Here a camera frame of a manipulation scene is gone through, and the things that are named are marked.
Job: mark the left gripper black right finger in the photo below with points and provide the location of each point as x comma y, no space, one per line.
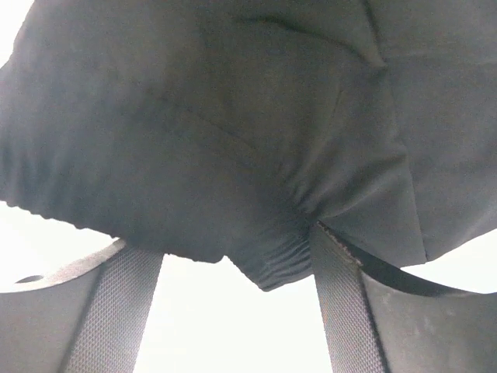
378,318

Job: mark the black shorts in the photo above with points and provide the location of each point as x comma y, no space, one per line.
214,129

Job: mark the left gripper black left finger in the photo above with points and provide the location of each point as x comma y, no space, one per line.
89,316

